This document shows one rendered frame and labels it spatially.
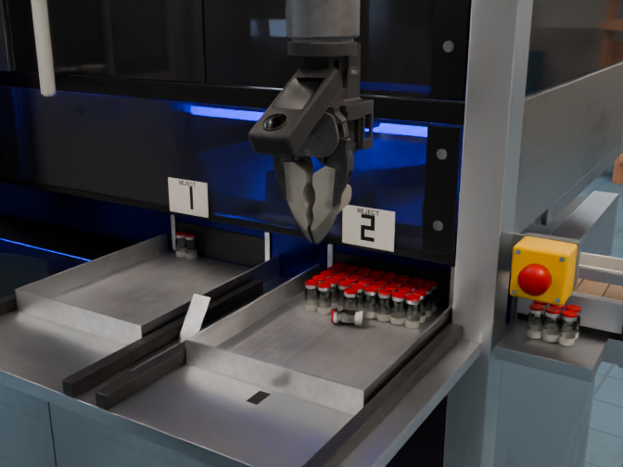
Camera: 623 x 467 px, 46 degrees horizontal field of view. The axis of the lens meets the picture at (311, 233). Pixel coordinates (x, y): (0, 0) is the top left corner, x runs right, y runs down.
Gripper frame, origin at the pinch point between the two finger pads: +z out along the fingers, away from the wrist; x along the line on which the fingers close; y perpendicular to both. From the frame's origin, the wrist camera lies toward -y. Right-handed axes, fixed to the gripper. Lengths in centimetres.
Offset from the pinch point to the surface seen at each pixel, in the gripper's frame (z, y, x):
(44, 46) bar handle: -17, 21, 65
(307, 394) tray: 20.7, 1.5, 1.5
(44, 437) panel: 70, 28, 87
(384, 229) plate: 7.4, 27.4, 4.3
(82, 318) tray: 19.6, 1.6, 39.6
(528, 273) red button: 8.9, 24.1, -17.5
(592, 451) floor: 110, 151, -11
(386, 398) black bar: 19.6, 3.7, -7.8
